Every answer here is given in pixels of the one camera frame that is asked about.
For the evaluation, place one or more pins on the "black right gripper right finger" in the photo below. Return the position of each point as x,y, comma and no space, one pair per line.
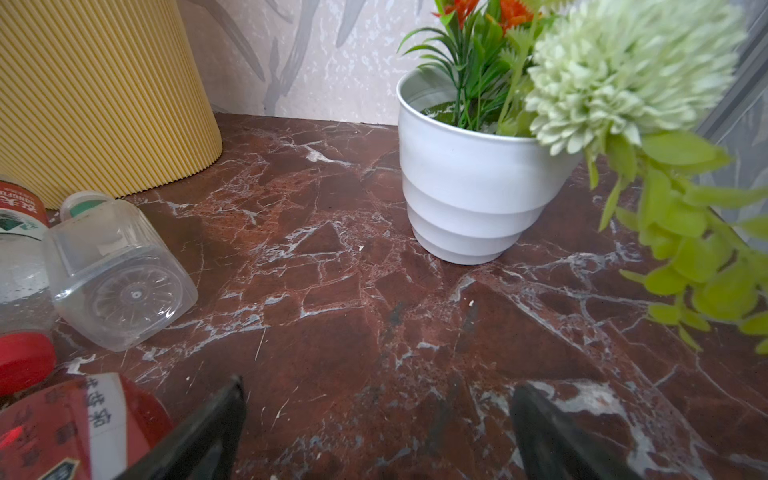
552,446

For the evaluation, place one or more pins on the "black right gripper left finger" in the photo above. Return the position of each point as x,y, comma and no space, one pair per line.
204,446

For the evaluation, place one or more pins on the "yellow tea bottle red cap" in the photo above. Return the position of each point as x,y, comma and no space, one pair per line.
94,427

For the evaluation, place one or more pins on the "clear bottle red label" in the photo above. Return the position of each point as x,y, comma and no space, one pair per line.
27,314

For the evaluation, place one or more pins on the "yellow ribbed trash bin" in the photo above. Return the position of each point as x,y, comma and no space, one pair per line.
101,95

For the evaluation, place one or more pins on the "white flower pot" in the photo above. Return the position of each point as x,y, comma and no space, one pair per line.
469,195

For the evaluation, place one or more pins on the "artificial green flowering plant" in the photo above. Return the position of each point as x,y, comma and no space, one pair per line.
627,81

